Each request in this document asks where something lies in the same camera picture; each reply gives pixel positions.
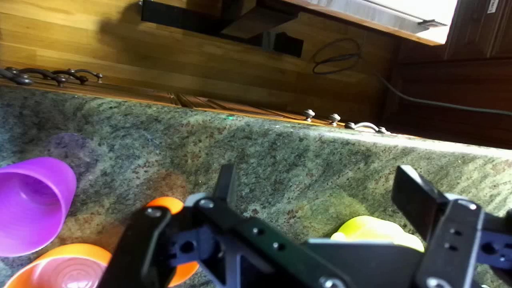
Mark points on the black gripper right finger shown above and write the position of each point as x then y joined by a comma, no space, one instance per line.
418,200

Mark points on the yellow plastic cup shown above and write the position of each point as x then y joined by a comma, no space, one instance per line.
374,229

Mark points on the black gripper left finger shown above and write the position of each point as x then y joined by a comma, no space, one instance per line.
226,181

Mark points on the silver drawer pull handle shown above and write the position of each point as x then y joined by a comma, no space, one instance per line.
366,127

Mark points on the orange plastic bowl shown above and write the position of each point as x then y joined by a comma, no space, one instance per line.
66,266

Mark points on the metal cabinet handle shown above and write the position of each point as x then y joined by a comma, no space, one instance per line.
58,75

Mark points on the silver drawer knob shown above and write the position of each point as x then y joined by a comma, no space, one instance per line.
309,115
334,119

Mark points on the purple plastic cup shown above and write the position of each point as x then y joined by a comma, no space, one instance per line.
35,197

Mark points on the wooden cabinet drawers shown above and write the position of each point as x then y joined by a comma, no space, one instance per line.
336,72

